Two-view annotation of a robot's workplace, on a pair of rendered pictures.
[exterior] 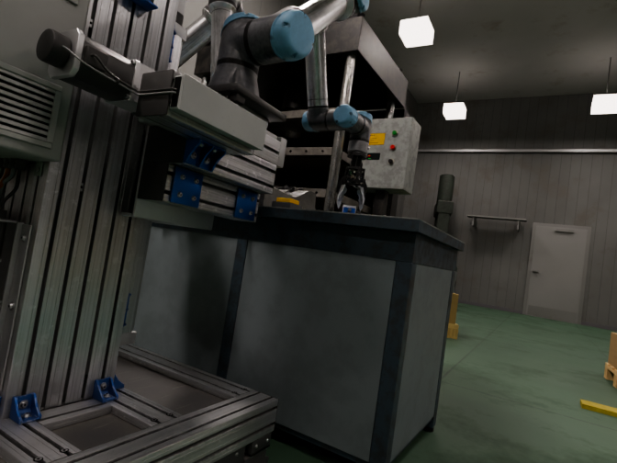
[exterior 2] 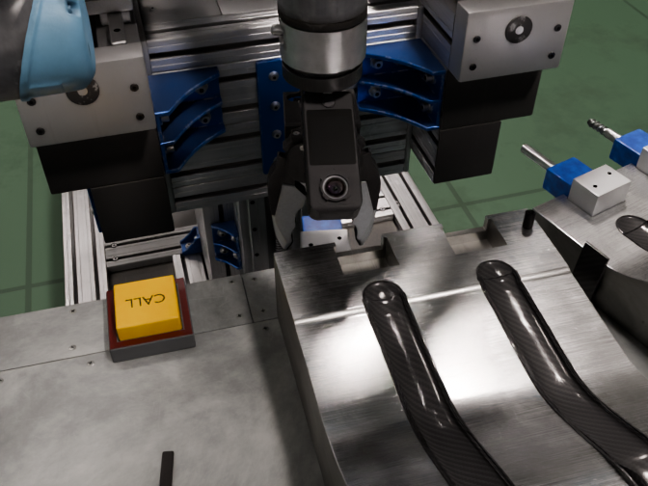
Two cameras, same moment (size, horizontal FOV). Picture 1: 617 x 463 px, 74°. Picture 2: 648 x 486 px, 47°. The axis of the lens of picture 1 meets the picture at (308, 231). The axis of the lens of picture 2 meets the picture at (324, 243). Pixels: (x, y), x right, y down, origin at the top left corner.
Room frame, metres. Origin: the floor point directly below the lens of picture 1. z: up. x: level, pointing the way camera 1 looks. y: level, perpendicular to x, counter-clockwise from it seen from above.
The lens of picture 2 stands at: (1.93, -0.14, 1.37)
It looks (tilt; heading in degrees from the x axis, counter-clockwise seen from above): 43 degrees down; 134
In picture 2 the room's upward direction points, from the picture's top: straight up
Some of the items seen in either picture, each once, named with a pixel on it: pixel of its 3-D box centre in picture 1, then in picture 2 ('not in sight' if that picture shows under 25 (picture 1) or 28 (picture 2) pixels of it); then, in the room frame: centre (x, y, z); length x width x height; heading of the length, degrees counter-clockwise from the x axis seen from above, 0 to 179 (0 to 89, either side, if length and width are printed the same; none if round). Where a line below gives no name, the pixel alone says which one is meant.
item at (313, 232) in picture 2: not in sight; (321, 229); (1.50, 0.29, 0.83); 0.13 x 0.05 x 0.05; 139
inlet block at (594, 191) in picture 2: not in sight; (564, 176); (1.66, 0.52, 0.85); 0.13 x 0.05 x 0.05; 166
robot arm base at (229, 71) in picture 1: (234, 84); not in sight; (1.11, 0.26, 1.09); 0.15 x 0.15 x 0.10
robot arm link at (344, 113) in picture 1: (344, 119); not in sight; (1.42, -0.07, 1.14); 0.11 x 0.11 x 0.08; 57
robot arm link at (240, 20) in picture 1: (243, 44); not in sight; (1.11, 0.26, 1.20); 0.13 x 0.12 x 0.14; 57
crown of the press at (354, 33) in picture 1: (298, 98); not in sight; (2.88, 0.21, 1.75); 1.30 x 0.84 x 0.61; 58
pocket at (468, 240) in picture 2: not in sight; (470, 248); (1.66, 0.34, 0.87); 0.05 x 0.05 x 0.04; 58
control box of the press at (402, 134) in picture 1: (374, 249); not in sight; (2.31, -0.38, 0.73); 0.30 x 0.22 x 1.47; 58
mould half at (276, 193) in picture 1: (275, 200); (511, 466); (1.82, 0.17, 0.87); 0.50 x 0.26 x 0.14; 148
